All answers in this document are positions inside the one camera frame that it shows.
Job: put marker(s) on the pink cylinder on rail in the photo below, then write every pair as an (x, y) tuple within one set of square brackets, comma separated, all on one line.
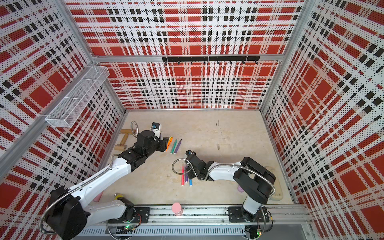
[(177, 209)]

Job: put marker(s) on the pink marker pen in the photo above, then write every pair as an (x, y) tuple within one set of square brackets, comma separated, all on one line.
[(183, 176)]

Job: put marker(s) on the yellow round object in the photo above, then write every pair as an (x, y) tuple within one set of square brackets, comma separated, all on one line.
[(118, 196)]

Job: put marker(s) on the wooden roller tool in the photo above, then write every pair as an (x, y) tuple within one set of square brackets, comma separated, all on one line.
[(122, 145)]

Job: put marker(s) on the beige oval object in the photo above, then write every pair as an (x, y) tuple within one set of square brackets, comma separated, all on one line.
[(278, 195)]

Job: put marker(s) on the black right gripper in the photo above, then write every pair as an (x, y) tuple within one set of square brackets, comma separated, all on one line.
[(188, 172)]

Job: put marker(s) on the green marker pen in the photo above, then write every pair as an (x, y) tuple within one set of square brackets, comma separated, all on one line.
[(174, 146)]

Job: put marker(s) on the pink cylinder near left wall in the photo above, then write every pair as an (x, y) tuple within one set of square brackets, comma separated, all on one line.
[(98, 197)]

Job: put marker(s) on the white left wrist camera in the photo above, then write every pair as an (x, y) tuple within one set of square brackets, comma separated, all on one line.
[(156, 129)]

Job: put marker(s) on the left base circuit board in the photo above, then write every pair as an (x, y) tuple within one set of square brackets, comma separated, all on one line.
[(129, 229)]

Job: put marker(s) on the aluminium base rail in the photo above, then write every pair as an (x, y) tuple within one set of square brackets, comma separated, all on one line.
[(281, 221)]

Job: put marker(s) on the orange marker pen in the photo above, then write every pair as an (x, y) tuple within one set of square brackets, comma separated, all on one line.
[(169, 142)]

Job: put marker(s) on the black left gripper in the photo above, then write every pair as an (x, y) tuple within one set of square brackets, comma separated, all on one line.
[(163, 144)]

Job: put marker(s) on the violet marker pen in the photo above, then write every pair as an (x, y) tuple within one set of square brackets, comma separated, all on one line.
[(178, 146)]

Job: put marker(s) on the black hook rail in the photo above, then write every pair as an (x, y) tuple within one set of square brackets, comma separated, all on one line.
[(212, 59)]

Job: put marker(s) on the white wire mesh basket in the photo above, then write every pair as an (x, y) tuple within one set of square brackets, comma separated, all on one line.
[(69, 109)]

